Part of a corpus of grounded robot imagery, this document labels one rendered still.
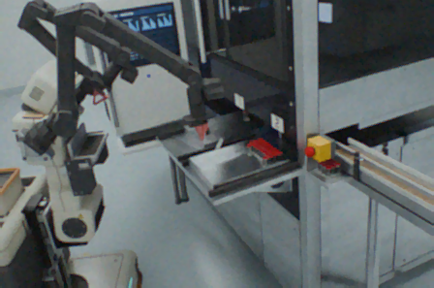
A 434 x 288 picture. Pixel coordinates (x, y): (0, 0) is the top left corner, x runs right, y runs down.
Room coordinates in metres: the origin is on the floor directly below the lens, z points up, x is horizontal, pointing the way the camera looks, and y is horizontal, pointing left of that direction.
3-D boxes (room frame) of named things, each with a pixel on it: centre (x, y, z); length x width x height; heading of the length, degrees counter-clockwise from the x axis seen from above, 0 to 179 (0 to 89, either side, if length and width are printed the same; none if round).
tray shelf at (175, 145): (1.72, -0.05, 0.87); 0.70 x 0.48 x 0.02; 22
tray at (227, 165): (1.55, -0.08, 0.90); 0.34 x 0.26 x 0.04; 112
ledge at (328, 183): (1.41, -0.43, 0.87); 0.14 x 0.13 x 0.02; 112
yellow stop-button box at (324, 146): (1.41, -0.39, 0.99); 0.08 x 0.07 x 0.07; 112
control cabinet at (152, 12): (2.36, 0.36, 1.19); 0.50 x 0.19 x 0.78; 109
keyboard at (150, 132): (2.16, 0.31, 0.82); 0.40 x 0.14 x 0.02; 109
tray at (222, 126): (1.91, -0.05, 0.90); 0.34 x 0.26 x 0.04; 112
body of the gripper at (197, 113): (1.42, 0.05, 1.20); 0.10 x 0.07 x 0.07; 111
